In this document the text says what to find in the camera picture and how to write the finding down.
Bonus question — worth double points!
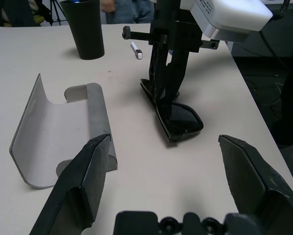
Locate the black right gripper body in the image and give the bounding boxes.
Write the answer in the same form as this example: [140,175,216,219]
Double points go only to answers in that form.
[122,0,220,53]

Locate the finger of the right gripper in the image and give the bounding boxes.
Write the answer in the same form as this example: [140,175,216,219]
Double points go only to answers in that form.
[148,45,167,105]
[164,50,191,118]

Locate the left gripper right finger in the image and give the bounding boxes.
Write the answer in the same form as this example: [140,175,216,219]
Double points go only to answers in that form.
[218,134,293,235]

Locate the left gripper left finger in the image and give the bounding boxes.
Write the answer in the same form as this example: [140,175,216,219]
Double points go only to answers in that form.
[28,133,112,235]

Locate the black capped white marker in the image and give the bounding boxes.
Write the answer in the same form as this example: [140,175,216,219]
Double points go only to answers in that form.
[130,41,144,60]

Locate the black sunglasses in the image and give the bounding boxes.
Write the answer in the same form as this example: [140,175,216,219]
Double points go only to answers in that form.
[139,78,205,144]

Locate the grey glasses case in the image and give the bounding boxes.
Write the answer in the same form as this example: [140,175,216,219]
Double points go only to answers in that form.
[8,72,119,189]

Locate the bystander in blue jeans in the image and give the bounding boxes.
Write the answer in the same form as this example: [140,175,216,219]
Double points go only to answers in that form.
[99,0,156,24]

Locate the black cup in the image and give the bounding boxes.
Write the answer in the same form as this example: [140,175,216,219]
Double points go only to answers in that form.
[60,0,106,61]

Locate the black tripod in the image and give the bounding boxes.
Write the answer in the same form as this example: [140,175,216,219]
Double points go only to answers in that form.
[48,0,63,26]

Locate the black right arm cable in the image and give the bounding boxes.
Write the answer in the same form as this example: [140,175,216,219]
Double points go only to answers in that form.
[258,0,293,81]

